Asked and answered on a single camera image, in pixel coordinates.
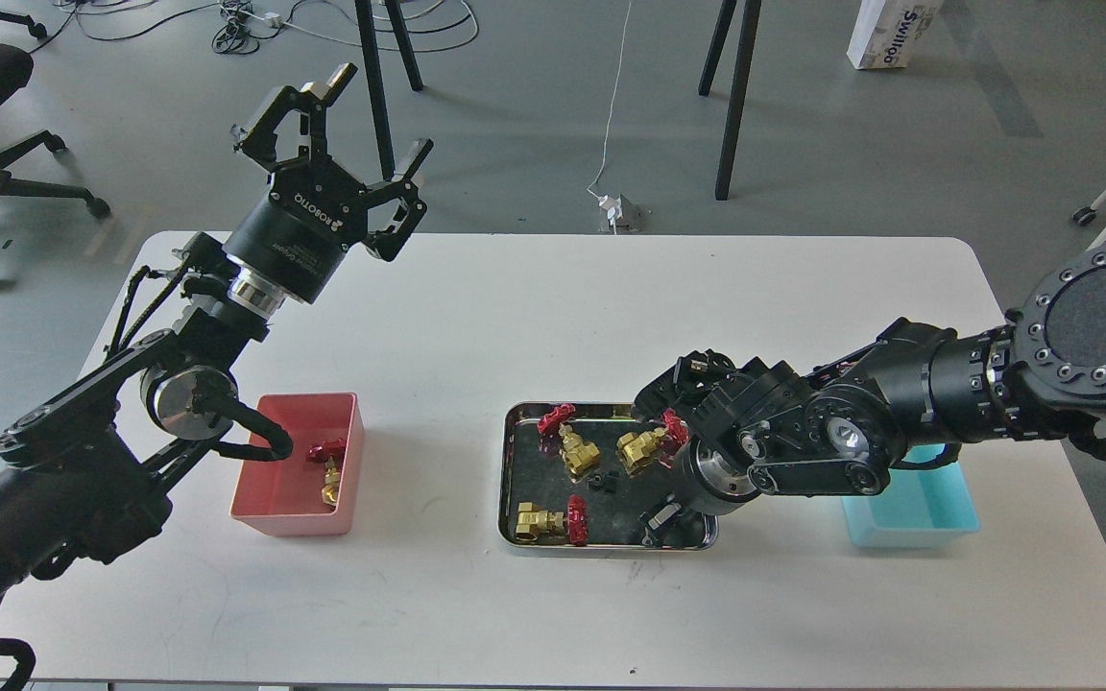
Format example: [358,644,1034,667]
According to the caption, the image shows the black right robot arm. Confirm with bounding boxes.
[633,244,1106,546]

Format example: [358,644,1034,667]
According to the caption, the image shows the light blue plastic box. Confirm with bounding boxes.
[841,464,980,548]

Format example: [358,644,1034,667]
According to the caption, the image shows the brass valve top right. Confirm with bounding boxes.
[617,408,690,477]

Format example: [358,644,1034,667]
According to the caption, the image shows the white power adapter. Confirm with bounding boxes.
[597,193,644,233]

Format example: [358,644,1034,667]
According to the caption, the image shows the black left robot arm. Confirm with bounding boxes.
[0,64,434,690]

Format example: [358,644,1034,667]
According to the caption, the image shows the pink plastic box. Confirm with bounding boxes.
[229,392,365,536]

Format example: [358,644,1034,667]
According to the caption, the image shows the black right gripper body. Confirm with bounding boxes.
[672,439,762,516]

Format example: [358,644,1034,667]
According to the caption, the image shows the black table leg right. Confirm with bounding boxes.
[697,1,763,201]

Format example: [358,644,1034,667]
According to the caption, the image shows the brass valve top middle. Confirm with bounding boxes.
[536,404,602,478]

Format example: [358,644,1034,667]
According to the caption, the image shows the white cardboard box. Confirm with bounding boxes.
[847,1,945,70]

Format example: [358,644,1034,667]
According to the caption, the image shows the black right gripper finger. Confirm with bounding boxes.
[637,498,688,548]

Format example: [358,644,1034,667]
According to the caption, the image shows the black table leg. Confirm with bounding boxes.
[354,0,425,184]
[697,1,763,201]

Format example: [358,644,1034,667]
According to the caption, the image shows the white power cable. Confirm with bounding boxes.
[588,0,634,203]

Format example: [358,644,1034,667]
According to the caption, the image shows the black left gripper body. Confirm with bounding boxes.
[225,177,366,303]

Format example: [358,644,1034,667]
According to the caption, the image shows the brass valve bottom left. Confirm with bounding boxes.
[514,494,589,547]

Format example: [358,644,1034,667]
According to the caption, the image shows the tangled floor cables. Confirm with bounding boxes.
[52,0,480,56]

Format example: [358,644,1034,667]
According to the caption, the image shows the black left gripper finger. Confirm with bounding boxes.
[347,138,435,263]
[231,64,359,198]

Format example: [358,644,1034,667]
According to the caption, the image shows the black table leg left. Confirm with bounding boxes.
[354,0,425,184]

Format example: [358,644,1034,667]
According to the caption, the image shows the small black gear centre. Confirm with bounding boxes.
[587,471,620,494]

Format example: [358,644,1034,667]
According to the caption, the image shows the brass valve red handle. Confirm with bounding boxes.
[306,437,347,507]

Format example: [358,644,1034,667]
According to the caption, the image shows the silver metal tray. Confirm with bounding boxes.
[495,401,719,551]

